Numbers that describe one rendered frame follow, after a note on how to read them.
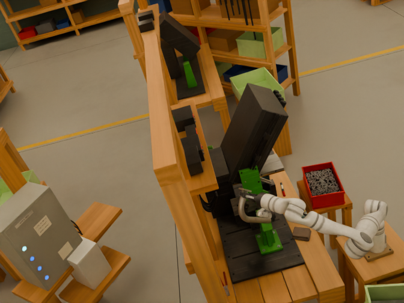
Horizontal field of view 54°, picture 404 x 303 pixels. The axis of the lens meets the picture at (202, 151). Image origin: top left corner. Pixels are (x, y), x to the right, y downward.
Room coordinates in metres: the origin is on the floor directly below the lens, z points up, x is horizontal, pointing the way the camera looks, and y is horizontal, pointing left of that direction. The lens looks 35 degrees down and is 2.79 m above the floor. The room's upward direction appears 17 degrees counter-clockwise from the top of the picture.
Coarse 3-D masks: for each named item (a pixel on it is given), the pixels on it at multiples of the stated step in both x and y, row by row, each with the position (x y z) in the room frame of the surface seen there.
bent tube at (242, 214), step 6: (246, 192) 1.44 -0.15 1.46; (240, 198) 1.42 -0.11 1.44; (240, 204) 1.40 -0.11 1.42; (240, 210) 1.39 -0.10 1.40; (240, 216) 1.39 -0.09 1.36; (246, 216) 1.39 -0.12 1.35; (252, 222) 1.40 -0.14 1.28; (258, 222) 1.40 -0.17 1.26; (264, 222) 1.42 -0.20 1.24; (270, 222) 1.43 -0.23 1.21
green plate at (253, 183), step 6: (246, 168) 1.83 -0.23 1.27; (240, 174) 1.83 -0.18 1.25; (246, 174) 1.82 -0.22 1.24; (252, 174) 1.82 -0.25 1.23; (258, 174) 1.81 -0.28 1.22; (246, 180) 1.81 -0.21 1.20; (252, 180) 1.81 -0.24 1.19; (258, 180) 1.80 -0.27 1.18; (246, 186) 1.80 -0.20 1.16; (252, 186) 1.80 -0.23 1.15; (258, 186) 1.79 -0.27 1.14; (252, 192) 1.79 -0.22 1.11; (258, 192) 1.78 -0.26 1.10
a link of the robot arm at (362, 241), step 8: (320, 216) 1.14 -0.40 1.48; (320, 224) 1.11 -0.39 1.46; (328, 224) 1.10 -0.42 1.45; (336, 224) 1.11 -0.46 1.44; (320, 232) 1.10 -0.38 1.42; (328, 232) 1.09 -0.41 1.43; (336, 232) 1.08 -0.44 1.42; (344, 232) 1.07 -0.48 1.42; (352, 232) 1.07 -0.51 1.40; (360, 232) 1.08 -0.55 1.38; (352, 240) 1.06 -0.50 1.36; (360, 240) 1.03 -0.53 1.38; (368, 240) 1.04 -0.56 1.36; (360, 248) 1.02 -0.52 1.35; (368, 248) 1.01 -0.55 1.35
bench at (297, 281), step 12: (216, 228) 1.81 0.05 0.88; (216, 240) 1.71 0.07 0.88; (216, 264) 1.54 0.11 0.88; (228, 276) 1.43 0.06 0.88; (264, 276) 1.36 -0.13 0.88; (276, 276) 1.34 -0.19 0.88; (288, 276) 1.32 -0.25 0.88; (300, 276) 1.30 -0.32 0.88; (228, 288) 1.36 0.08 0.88; (240, 288) 1.33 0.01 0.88; (252, 288) 1.31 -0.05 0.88; (264, 288) 1.29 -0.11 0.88; (276, 288) 1.27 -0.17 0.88; (288, 288) 1.25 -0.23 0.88; (300, 288) 1.23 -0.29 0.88; (312, 288) 1.21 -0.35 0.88; (228, 300) 1.28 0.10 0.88; (240, 300) 1.26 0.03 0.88; (252, 300) 1.24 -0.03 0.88; (264, 300) 1.24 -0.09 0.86; (276, 300) 1.20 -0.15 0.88; (288, 300) 1.18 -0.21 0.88; (300, 300) 1.17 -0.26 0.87
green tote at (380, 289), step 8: (368, 288) 1.08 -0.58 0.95; (376, 288) 1.07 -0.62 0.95; (384, 288) 1.06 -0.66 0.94; (392, 288) 1.05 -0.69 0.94; (400, 288) 1.04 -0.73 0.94; (368, 296) 1.03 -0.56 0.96; (376, 296) 1.07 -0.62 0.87; (384, 296) 1.06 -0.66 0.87; (392, 296) 1.05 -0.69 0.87; (400, 296) 1.03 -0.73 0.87
